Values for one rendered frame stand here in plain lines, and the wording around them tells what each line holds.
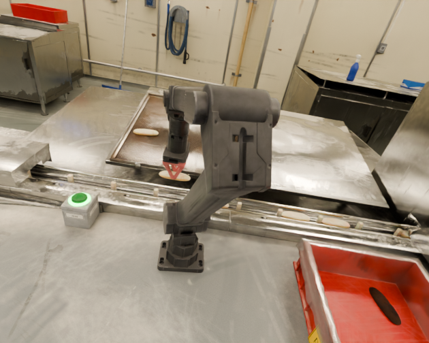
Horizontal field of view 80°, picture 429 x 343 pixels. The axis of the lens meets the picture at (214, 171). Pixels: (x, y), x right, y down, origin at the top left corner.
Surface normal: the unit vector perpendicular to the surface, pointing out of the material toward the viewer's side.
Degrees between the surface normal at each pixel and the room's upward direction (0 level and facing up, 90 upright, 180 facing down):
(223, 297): 0
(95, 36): 89
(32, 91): 90
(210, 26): 90
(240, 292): 0
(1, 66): 90
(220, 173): 58
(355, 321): 0
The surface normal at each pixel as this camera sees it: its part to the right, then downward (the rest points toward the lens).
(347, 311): 0.16, -0.82
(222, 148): 0.29, 0.04
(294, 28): -0.06, 0.55
